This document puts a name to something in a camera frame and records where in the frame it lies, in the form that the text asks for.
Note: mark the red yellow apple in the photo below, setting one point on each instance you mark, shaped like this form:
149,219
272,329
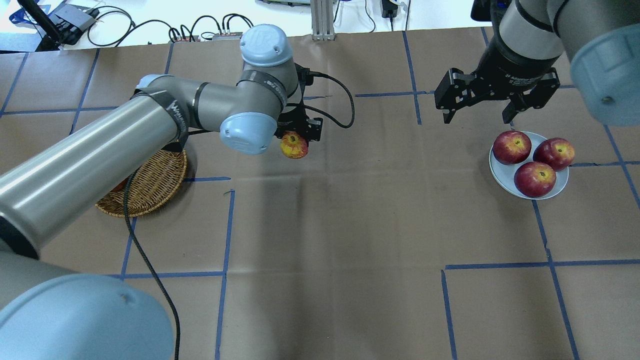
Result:
293,145

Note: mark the red apple plate outer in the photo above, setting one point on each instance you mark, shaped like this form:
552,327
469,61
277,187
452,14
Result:
556,152

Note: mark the red apple plate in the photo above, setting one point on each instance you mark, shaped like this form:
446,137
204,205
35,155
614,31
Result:
535,179
556,152
512,147

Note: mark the black usb hub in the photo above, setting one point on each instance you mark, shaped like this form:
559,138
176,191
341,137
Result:
68,18

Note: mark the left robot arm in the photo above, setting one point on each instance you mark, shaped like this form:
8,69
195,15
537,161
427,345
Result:
53,313

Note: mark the light blue plate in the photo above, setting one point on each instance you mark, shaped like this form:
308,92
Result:
503,175

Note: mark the woven wicker basket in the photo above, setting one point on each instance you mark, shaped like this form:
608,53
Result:
156,182

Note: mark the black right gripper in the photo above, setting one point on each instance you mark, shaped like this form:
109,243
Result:
515,66

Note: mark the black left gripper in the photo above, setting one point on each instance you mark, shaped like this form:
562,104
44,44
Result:
291,120

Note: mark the black power adapter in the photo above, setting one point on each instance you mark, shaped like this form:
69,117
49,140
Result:
389,9

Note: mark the aluminium profile post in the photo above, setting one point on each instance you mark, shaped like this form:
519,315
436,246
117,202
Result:
322,20

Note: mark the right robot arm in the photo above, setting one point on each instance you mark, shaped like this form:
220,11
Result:
599,37

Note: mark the red apple plate back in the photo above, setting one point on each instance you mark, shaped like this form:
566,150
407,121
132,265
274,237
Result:
512,147

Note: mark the red apple plate front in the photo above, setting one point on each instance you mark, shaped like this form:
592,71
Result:
535,179

